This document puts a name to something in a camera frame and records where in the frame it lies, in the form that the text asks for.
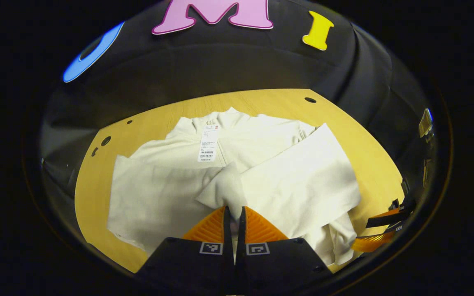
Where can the black backdrop cloth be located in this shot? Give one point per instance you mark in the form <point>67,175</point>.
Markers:
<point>220,61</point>

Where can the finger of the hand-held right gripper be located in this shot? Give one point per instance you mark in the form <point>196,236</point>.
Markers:
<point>372,242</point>
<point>389,217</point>

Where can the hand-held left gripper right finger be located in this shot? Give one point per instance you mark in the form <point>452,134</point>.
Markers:
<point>242,234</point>

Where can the pale rectangular panel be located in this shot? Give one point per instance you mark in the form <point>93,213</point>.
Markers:
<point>425,123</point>

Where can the white paper garment tag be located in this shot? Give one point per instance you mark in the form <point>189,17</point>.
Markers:
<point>208,144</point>

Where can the cream long-sleeved sweatshirt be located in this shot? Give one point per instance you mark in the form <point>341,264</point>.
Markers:
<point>282,181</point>

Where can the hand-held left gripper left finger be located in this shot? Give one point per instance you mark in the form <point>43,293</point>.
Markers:
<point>227,230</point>

